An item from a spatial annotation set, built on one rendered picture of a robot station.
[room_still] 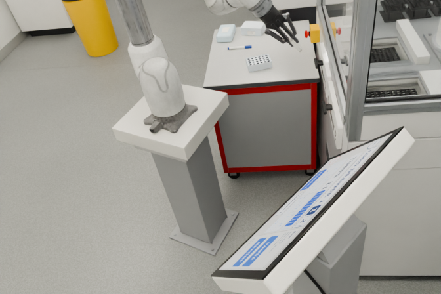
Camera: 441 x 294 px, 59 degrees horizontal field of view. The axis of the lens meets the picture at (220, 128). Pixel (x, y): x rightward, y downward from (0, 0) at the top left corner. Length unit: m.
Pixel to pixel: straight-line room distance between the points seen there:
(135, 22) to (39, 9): 3.43
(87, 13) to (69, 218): 2.12
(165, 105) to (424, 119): 0.94
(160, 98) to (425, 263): 1.37
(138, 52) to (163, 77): 0.21
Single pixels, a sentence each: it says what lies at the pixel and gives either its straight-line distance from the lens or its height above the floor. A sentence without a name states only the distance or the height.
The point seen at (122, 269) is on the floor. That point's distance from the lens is 2.32.
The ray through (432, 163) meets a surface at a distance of 1.49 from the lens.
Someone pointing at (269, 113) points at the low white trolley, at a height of 0.54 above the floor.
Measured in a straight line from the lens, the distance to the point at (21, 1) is 5.09.
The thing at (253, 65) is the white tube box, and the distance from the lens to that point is 2.02.
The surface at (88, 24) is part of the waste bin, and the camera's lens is 4.13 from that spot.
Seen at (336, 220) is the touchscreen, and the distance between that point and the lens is 0.84.
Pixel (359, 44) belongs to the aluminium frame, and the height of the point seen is 1.30.
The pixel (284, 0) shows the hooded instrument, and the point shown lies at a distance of 2.51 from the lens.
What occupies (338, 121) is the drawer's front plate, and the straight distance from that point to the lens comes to 1.44.
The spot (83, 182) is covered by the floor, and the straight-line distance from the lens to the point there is 2.86.
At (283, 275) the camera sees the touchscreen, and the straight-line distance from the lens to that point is 0.77.
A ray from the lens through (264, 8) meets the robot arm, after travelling 1.61.
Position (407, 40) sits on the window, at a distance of 1.18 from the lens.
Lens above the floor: 1.86
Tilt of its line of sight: 40 degrees down
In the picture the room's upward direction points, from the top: 11 degrees counter-clockwise
